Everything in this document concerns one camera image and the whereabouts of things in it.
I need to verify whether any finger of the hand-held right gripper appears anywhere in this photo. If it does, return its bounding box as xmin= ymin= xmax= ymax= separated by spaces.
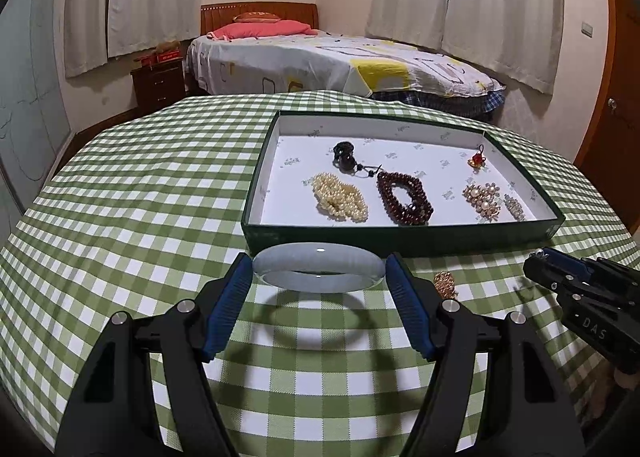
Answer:
xmin=523 ymin=257 xmax=588 ymax=299
xmin=540 ymin=247 xmax=618 ymax=284

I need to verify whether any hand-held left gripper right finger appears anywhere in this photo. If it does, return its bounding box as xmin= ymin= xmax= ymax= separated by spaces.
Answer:
xmin=384 ymin=252 xmax=586 ymax=457

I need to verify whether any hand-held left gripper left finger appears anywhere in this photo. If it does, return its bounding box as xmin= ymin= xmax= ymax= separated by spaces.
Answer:
xmin=56 ymin=252 xmax=255 ymax=457

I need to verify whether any silver rhinestone brooch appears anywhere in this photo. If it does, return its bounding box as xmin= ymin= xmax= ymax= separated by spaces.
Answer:
xmin=503 ymin=194 xmax=526 ymax=222

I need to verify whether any gold pearl flower brooch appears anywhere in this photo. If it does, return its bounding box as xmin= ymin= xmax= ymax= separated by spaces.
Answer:
xmin=462 ymin=182 xmax=502 ymax=222

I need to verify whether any pale jade bangle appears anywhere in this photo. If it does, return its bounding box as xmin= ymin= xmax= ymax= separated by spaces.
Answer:
xmin=252 ymin=242 xmax=388 ymax=294

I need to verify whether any dark red bead bracelet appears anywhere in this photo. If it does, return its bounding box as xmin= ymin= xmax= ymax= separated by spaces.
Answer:
xmin=376 ymin=171 xmax=434 ymax=226

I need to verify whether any white pearl necklace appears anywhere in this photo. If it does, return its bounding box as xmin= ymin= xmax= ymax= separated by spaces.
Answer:
xmin=302 ymin=173 xmax=369 ymax=224

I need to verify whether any red and gold charm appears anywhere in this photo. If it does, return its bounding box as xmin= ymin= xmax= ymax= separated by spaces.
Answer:
xmin=467 ymin=144 xmax=490 ymax=170

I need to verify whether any green box with white lining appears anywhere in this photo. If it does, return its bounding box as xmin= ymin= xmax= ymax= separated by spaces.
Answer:
xmin=241 ymin=110 xmax=566 ymax=259

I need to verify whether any black bead bracelet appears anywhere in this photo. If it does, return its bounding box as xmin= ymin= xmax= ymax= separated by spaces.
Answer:
xmin=332 ymin=141 xmax=383 ymax=178

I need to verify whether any green checked tablecloth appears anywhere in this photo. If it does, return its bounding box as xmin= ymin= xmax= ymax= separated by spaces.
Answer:
xmin=0 ymin=91 xmax=640 ymax=457

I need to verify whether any brown wooden door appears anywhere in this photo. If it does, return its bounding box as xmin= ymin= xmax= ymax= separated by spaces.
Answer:
xmin=574 ymin=0 xmax=640 ymax=198

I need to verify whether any dark wooden nightstand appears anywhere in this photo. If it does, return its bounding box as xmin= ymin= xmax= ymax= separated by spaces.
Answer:
xmin=131 ymin=58 xmax=187 ymax=110

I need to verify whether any red flat box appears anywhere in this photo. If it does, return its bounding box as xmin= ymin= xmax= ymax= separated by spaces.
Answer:
xmin=135 ymin=51 xmax=182 ymax=65

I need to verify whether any bed with patterned sheet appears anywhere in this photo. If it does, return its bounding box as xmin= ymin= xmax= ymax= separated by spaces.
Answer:
xmin=185 ymin=2 xmax=507 ymax=118

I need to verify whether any pink pillow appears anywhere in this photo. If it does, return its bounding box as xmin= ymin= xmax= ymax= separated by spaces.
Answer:
xmin=206 ymin=21 xmax=321 ymax=42

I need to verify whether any orange patterned cushion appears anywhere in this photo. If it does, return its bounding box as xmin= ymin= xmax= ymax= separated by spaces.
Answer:
xmin=232 ymin=12 xmax=282 ymax=24

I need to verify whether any frosted glass wardrobe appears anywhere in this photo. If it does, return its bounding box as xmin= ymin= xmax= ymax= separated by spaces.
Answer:
xmin=0 ymin=0 xmax=76 ymax=233

